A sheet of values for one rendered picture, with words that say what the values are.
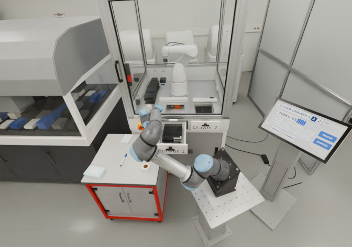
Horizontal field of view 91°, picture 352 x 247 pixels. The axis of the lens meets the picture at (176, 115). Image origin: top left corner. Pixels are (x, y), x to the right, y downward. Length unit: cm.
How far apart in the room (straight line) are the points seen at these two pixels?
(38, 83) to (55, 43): 32
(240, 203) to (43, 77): 167
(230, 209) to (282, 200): 114
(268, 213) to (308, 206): 49
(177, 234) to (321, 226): 144
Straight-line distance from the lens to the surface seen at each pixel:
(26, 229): 272
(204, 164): 115
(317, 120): 166
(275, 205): 238
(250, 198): 147
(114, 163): 170
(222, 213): 137
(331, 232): 254
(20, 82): 177
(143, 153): 105
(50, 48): 161
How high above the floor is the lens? 199
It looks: 36 degrees down
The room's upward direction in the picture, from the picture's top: 3 degrees counter-clockwise
